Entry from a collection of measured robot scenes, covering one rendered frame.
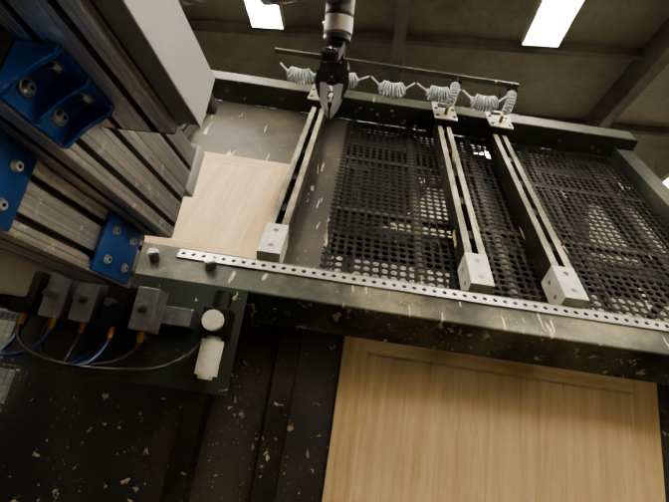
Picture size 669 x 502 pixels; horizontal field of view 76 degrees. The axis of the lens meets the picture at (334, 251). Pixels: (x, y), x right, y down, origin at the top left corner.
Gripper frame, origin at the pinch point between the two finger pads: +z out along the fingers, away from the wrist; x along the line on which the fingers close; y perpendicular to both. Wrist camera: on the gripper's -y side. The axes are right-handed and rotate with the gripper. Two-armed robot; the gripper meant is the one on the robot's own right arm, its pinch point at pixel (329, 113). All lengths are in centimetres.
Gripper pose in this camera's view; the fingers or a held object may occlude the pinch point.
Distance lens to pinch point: 120.1
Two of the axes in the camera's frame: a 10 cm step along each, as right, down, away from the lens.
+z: -1.0, 9.8, 1.7
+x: -9.9, -1.2, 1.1
